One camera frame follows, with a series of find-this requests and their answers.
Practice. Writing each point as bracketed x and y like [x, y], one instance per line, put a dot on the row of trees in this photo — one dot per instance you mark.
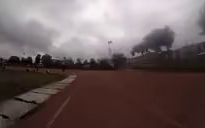
[56, 61]

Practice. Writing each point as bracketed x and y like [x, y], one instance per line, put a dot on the floodlight mast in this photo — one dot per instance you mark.
[109, 48]

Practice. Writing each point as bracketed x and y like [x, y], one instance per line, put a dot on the grass field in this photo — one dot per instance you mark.
[16, 81]

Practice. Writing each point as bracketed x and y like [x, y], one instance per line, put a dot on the red running track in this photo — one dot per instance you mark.
[130, 100]

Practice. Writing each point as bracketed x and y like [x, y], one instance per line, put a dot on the large dark tree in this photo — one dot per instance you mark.
[156, 39]

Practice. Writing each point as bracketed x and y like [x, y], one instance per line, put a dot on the pale concrete kerb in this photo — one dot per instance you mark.
[30, 99]

